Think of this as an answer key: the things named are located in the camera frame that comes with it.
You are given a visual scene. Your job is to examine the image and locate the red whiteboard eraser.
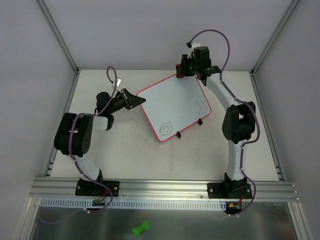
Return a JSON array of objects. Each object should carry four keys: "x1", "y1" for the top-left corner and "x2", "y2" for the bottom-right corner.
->
[{"x1": 175, "y1": 64, "x2": 185, "y2": 79}]

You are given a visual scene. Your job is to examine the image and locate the pink framed whiteboard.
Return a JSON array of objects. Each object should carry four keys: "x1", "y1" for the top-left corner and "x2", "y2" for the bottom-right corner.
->
[{"x1": 136, "y1": 75, "x2": 212, "y2": 142}]

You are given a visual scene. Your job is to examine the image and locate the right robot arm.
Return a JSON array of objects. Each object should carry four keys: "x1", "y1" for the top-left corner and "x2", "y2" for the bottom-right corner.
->
[{"x1": 176, "y1": 41, "x2": 256, "y2": 198}]

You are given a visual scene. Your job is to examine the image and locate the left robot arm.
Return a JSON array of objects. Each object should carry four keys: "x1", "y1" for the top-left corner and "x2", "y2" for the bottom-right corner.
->
[{"x1": 54, "y1": 88, "x2": 146, "y2": 195}]

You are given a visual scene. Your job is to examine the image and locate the whiteboard stand foot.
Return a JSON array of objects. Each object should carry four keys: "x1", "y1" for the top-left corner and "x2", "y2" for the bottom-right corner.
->
[
  {"x1": 176, "y1": 131, "x2": 182, "y2": 139},
  {"x1": 197, "y1": 119, "x2": 203, "y2": 126}
]

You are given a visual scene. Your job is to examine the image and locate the green bone shaped toy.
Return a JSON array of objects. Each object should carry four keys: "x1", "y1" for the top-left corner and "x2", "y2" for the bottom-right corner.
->
[{"x1": 131, "y1": 220, "x2": 150, "y2": 238}]

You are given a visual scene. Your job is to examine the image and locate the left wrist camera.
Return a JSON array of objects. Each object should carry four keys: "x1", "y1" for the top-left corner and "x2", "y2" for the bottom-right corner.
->
[{"x1": 112, "y1": 78, "x2": 122, "y2": 88}]

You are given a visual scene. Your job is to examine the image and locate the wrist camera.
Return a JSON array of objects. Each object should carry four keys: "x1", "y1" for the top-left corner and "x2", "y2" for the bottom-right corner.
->
[
  {"x1": 112, "y1": 78, "x2": 122, "y2": 88},
  {"x1": 187, "y1": 41, "x2": 201, "y2": 59}
]

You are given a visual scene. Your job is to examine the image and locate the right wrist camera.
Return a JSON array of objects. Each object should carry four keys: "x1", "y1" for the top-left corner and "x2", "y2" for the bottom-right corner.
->
[{"x1": 187, "y1": 41, "x2": 201, "y2": 59}]

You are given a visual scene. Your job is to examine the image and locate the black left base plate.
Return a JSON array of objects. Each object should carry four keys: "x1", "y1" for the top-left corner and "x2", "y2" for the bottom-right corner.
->
[{"x1": 75, "y1": 179, "x2": 120, "y2": 197}]

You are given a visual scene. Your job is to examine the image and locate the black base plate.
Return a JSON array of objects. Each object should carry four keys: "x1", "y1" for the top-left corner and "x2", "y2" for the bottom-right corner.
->
[
  {"x1": 75, "y1": 179, "x2": 120, "y2": 197},
  {"x1": 206, "y1": 182, "x2": 253, "y2": 200}
]

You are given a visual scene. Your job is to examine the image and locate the right aluminium frame post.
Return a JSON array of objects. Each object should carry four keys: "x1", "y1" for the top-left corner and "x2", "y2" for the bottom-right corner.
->
[{"x1": 250, "y1": 0, "x2": 300, "y2": 76}]

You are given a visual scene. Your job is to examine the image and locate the aluminium frame post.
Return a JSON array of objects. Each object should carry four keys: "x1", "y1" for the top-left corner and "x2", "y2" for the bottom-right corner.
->
[
  {"x1": 250, "y1": 0, "x2": 300, "y2": 76},
  {"x1": 35, "y1": 0, "x2": 79, "y2": 74}
]

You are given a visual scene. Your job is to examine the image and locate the left aluminium frame post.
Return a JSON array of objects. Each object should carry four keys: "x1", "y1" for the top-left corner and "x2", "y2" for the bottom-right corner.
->
[{"x1": 35, "y1": 0, "x2": 79, "y2": 74}]

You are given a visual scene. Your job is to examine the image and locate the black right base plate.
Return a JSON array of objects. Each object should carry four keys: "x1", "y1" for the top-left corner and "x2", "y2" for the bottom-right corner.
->
[{"x1": 206, "y1": 182, "x2": 253, "y2": 200}]

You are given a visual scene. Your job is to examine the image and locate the aluminium mounting rail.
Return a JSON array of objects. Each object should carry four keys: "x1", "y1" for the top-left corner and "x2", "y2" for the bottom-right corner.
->
[{"x1": 29, "y1": 177, "x2": 301, "y2": 202}]

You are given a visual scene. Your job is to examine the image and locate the white slotted cable duct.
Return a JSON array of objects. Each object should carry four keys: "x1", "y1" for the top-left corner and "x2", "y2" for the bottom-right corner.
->
[{"x1": 39, "y1": 197, "x2": 227, "y2": 211}]

